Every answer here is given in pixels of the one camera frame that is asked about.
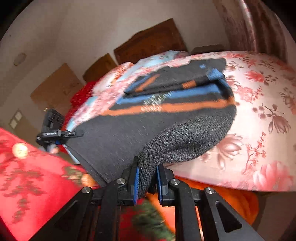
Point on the wooden nightstand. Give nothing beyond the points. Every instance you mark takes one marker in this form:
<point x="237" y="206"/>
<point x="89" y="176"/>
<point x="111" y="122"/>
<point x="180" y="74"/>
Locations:
<point x="205" y="49"/>

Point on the red floral printed blanket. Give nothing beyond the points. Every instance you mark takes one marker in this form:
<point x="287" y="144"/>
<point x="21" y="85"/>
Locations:
<point x="34" y="180"/>

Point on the light brown wardrobe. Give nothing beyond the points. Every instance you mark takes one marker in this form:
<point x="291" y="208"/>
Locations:
<point x="57" y="88"/>

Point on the pink floral pillow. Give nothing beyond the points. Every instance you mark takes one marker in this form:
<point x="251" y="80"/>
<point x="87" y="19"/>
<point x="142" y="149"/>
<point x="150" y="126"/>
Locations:
<point x="111" y="78"/>

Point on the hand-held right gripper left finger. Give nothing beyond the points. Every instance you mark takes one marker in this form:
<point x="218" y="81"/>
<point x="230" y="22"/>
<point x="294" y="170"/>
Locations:
<point x="136" y="183"/>

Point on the pink floral bedsheet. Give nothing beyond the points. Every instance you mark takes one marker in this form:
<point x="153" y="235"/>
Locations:
<point x="254" y="111"/>

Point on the small wooden headboard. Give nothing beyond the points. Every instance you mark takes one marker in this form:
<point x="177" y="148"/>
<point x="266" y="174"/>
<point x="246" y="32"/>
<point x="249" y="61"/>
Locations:
<point x="99" y="68"/>

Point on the light blue cloth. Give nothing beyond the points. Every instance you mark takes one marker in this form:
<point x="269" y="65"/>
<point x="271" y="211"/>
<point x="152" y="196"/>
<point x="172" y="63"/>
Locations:
<point x="92" y="102"/>

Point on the orange blanket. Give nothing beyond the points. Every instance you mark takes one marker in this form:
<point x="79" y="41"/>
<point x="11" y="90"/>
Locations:
<point x="231" y="204"/>

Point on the dark striped knit sweater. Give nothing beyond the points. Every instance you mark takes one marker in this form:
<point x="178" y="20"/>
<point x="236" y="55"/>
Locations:
<point x="115" y="139"/>

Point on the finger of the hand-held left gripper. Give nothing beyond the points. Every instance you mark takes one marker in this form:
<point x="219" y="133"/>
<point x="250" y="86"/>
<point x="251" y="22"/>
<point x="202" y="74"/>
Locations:
<point x="69" y="133"/>

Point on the large wooden headboard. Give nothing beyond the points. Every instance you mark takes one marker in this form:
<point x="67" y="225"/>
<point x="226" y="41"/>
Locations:
<point x="150" y="41"/>

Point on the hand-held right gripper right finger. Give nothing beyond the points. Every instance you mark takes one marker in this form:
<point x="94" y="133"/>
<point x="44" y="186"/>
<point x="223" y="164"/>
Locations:
<point x="159" y="185"/>

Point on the pink floral curtain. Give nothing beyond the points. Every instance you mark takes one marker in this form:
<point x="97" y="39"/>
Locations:
<point x="254" y="27"/>

